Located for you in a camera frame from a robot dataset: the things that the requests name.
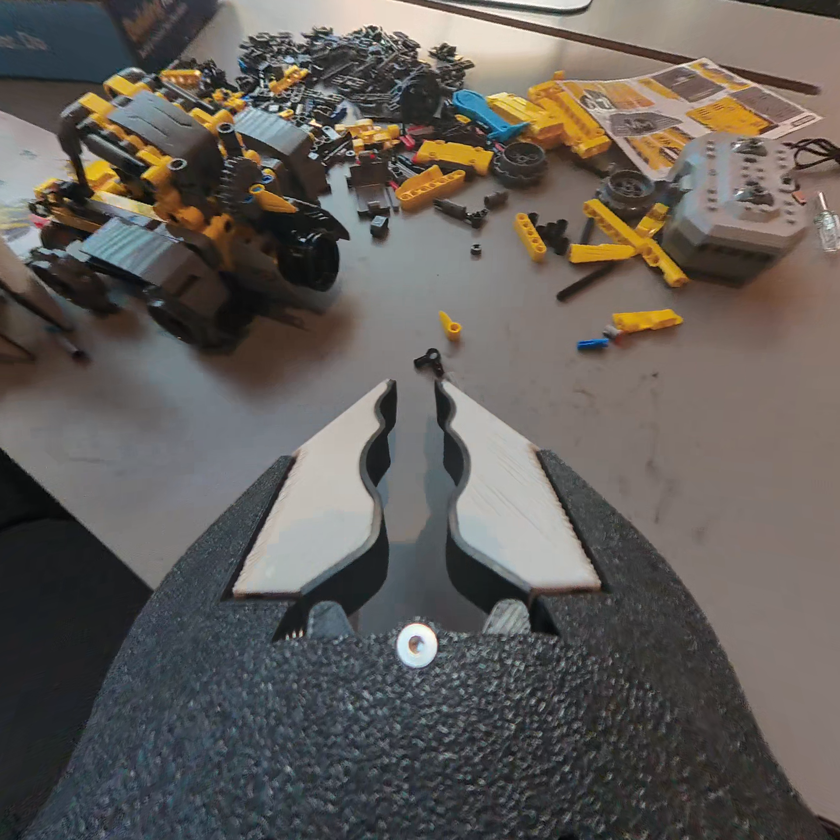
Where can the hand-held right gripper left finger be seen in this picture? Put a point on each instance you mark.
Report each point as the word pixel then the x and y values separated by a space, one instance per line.
pixel 315 525

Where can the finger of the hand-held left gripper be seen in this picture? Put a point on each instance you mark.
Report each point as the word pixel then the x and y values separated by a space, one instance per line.
pixel 20 282

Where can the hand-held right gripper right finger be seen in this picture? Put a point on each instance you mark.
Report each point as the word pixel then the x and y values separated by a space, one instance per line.
pixel 519 525

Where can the small black toy pin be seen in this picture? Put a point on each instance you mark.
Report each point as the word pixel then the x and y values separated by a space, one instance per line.
pixel 428 361

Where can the short yellow toy beam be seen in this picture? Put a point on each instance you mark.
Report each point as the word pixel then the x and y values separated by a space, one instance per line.
pixel 530 236

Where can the grey desk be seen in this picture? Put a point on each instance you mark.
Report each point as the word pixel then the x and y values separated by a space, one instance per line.
pixel 709 433

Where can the yellow toy brick vehicle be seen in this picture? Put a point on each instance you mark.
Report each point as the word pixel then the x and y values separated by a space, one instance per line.
pixel 184 210

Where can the small blue toy pin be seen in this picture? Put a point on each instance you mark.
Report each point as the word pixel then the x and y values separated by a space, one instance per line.
pixel 593 344

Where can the small yellow curved toy piece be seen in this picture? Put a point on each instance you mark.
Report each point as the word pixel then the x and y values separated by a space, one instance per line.
pixel 450 326

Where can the small yellow toy panel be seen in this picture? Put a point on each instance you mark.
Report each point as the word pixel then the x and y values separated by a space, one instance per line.
pixel 647 319

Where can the blue cardboard box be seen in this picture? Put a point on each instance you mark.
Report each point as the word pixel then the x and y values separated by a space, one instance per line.
pixel 92 33

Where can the person's black clothing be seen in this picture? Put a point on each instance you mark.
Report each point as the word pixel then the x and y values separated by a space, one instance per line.
pixel 53 630

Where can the grey toy wheel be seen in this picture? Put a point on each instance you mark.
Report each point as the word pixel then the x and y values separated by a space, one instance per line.
pixel 630 192

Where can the black toy tyre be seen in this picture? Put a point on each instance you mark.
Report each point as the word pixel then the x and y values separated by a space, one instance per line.
pixel 521 162

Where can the grey toy battery hub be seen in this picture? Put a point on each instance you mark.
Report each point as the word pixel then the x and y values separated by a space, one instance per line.
pixel 735 210

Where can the pile of loose toy bricks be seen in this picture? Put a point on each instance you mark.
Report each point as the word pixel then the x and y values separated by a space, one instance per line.
pixel 381 105

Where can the blue curved toy panel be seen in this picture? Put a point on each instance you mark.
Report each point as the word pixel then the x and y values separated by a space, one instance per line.
pixel 488 118

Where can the yellow striped leaflet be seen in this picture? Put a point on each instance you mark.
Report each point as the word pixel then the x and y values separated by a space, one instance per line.
pixel 696 112

